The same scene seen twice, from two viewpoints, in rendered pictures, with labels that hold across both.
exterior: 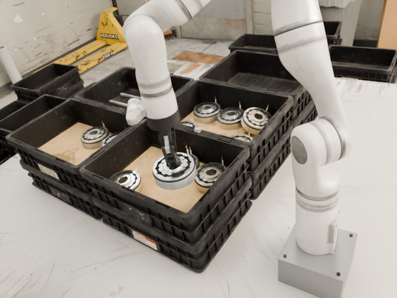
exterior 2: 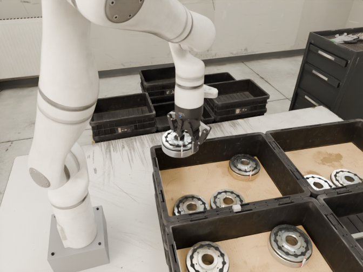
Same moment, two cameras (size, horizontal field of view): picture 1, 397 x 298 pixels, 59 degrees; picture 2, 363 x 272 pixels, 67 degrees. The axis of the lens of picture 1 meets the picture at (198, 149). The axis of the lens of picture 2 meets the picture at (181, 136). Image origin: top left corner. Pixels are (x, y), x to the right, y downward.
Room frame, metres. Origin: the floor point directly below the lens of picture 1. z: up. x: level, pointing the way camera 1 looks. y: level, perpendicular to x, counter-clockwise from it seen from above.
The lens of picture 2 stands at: (1.05, -0.44, 1.48)
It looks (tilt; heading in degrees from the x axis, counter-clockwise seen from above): 36 degrees down; 127
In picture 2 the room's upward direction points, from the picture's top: straight up
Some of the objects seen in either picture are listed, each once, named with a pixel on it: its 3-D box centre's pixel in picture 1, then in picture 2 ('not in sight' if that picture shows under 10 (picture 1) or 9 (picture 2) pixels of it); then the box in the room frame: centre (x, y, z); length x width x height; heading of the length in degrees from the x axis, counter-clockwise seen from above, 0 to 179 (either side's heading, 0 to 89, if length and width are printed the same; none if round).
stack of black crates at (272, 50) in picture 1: (259, 61); not in sight; (2.70, -0.61, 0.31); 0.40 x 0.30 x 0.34; 53
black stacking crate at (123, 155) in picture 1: (166, 175); (221, 183); (0.80, 0.10, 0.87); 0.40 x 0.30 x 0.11; 49
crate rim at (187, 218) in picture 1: (163, 161); (222, 171); (0.80, 0.10, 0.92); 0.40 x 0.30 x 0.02; 49
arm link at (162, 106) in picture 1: (149, 99); (193, 88); (0.70, 0.09, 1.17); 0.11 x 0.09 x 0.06; 90
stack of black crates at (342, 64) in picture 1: (352, 90); not in sight; (1.90, -1.02, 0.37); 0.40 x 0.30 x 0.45; 53
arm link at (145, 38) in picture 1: (148, 56); (187, 52); (0.69, 0.07, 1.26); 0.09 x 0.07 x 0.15; 12
